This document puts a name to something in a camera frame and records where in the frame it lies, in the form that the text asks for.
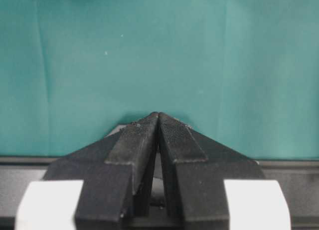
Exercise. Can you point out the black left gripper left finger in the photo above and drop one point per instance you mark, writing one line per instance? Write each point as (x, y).
(117, 172)

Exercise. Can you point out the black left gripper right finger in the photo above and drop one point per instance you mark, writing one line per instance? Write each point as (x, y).
(194, 168)

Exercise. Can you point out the green table cloth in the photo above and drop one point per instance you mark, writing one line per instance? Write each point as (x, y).
(242, 72)

